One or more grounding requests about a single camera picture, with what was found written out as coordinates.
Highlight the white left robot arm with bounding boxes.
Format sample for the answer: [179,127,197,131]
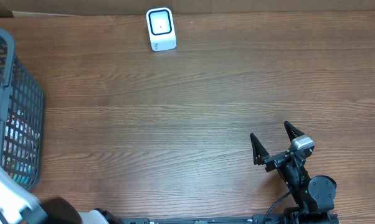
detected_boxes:
[0,167,120,224]

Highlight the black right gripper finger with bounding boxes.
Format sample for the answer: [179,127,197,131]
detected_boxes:
[250,133,270,165]
[283,121,305,142]

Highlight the dark grey plastic basket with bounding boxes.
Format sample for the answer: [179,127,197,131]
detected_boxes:
[0,29,44,190]

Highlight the white barcode scanner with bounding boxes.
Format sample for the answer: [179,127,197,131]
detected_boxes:
[146,7,177,52]

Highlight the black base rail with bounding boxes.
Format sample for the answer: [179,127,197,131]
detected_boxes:
[118,213,341,224]

